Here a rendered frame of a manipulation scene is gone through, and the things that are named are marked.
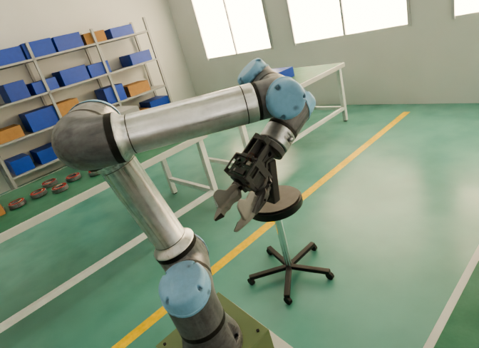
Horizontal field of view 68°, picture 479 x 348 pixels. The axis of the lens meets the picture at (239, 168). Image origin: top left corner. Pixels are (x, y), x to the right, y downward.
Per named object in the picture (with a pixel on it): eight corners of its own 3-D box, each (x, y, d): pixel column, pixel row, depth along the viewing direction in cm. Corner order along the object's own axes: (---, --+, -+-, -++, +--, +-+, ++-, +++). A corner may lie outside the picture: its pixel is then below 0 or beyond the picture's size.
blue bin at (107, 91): (100, 105, 638) (93, 90, 628) (117, 98, 659) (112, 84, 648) (109, 105, 607) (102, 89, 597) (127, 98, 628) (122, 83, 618)
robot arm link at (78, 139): (21, 135, 57) (305, 63, 62) (43, 118, 67) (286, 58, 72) (51, 196, 62) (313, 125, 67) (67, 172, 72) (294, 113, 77)
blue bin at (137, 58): (122, 67, 658) (118, 57, 651) (141, 61, 682) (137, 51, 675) (132, 65, 627) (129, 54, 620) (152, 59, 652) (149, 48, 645)
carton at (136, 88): (121, 97, 664) (117, 87, 657) (140, 90, 688) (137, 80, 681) (131, 96, 635) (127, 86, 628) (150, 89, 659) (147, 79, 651)
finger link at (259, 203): (239, 210, 77) (252, 176, 81) (244, 213, 79) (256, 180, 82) (258, 212, 74) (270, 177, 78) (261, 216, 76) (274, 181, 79)
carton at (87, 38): (78, 48, 603) (74, 37, 597) (98, 43, 623) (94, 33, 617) (87, 45, 574) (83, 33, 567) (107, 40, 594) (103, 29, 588)
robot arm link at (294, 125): (282, 85, 87) (304, 108, 91) (259, 120, 85) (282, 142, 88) (301, 80, 80) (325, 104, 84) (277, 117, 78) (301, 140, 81)
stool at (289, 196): (238, 279, 235) (215, 207, 214) (284, 238, 264) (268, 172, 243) (304, 313, 196) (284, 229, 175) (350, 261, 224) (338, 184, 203)
